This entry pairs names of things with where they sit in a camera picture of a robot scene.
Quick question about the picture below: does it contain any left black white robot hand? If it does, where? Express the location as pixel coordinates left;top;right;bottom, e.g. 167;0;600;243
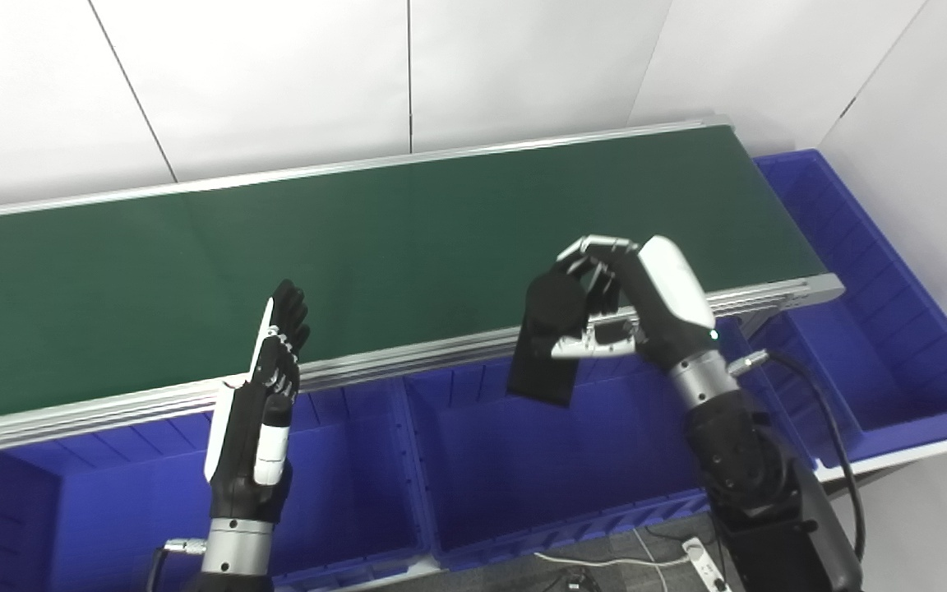
204;279;312;525

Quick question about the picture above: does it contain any blue plastic bin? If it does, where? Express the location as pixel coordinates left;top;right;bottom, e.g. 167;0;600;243
402;317;815;570
751;149;947;471
0;385;427;592

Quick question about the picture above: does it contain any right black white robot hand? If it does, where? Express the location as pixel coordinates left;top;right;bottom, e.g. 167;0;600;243
550;234;722;377

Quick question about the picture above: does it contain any green conveyor belt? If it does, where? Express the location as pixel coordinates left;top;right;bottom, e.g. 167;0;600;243
0;118;846;458

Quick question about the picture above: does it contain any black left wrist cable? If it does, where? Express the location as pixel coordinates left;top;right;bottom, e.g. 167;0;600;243
145;538;210;592

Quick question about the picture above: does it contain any white power strip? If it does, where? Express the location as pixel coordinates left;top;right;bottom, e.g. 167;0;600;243
681;535;730;592

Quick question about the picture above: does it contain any black cylinder-on-block part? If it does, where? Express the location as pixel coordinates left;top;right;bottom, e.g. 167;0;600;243
506;269;590;409

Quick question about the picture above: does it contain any white power cord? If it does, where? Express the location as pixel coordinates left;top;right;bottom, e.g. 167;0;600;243
532;549;690;570

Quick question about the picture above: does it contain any black plug adapter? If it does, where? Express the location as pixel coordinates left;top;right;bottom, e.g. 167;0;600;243
538;566;607;592

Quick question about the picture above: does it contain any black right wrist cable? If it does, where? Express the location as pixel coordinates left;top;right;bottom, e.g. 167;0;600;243
727;349;868;570

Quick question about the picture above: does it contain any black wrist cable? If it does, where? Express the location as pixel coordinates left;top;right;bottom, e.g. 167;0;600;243
145;538;210;592
727;349;868;570

